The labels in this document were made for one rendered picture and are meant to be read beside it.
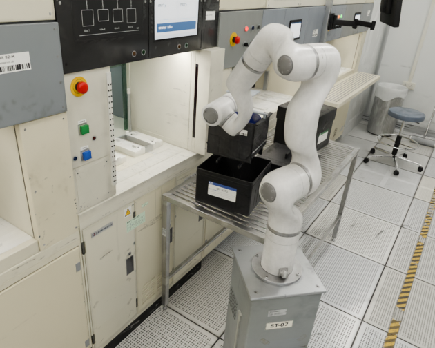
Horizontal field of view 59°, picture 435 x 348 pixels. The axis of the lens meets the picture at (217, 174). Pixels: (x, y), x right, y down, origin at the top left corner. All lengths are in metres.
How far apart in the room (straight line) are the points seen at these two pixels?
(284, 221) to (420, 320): 1.56
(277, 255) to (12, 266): 0.90
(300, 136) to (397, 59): 4.61
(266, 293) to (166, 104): 1.15
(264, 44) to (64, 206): 0.89
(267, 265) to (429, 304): 1.59
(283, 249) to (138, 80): 1.26
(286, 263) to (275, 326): 0.24
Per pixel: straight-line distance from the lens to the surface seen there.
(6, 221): 1.64
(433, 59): 5.70
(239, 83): 1.33
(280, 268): 1.43
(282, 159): 2.11
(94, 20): 1.41
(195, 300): 2.40
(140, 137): 2.14
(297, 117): 1.17
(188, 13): 1.77
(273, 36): 1.22
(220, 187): 1.74
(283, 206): 1.22
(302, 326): 1.57
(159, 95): 2.11
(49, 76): 1.31
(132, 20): 1.53
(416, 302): 2.81
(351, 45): 4.66
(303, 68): 1.09
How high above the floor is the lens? 1.72
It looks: 27 degrees down
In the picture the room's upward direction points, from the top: 5 degrees clockwise
